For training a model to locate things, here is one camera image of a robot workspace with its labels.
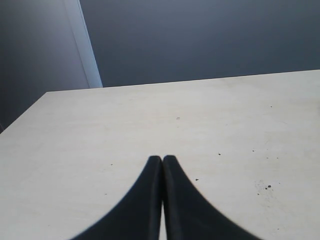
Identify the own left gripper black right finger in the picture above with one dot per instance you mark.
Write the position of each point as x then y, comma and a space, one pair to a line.
188, 215

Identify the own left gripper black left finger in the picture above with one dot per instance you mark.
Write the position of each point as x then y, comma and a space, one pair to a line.
137, 216

